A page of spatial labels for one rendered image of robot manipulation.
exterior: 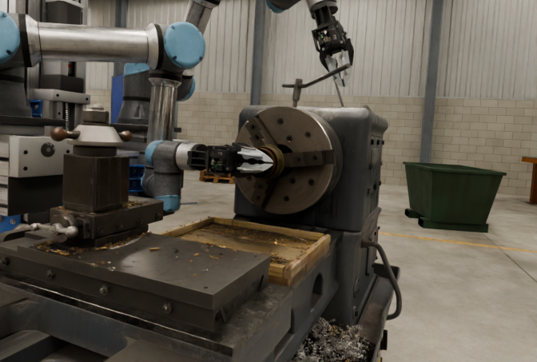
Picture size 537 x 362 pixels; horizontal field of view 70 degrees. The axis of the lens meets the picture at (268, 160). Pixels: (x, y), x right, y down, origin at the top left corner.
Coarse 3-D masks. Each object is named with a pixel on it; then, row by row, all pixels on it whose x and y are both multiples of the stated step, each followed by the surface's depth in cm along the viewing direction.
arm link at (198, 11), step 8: (192, 0) 133; (200, 0) 131; (208, 0) 131; (216, 0) 132; (192, 8) 133; (200, 8) 133; (208, 8) 134; (184, 16) 137; (192, 16) 134; (200, 16) 134; (208, 16) 136; (200, 24) 136; (184, 72) 143; (192, 72) 147; (184, 80) 144; (192, 80) 150; (184, 88) 147; (192, 88) 149; (184, 96) 149
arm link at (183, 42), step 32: (0, 32) 78; (32, 32) 83; (64, 32) 86; (96, 32) 90; (128, 32) 94; (160, 32) 96; (192, 32) 99; (0, 64) 82; (32, 64) 86; (160, 64) 98; (192, 64) 100
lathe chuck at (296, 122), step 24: (264, 120) 111; (288, 120) 108; (312, 120) 105; (288, 144) 108; (312, 144) 106; (336, 144) 110; (312, 168) 106; (336, 168) 108; (288, 192) 109; (312, 192) 106
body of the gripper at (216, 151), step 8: (200, 144) 100; (192, 152) 96; (200, 152) 96; (208, 152) 94; (216, 152) 93; (224, 152) 92; (232, 152) 95; (192, 160) 96; (200, 160) 98; (208, 160) 94; (216, 160) 94; (224, 160) 93; (232, 160) 96; (240, 160) 99; (200, 168) 100; (208, 168) 94; (216, 168) 95; (224, 168) 94; (232, 168) 95
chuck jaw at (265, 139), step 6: (252, 120) 108; (258, 120) 110; (246, 126) 109; (252, 126) 109; (258, 126) 108; (264, 126) 110; (252, 132) 109; (258, 132) 106; (264, 132) 108; (252, 138) 106; (258, 138) 106; (264, 138) 105; (270, 138) 109; (258, 144) 103; (264, 144) 103; (270, 144) 106
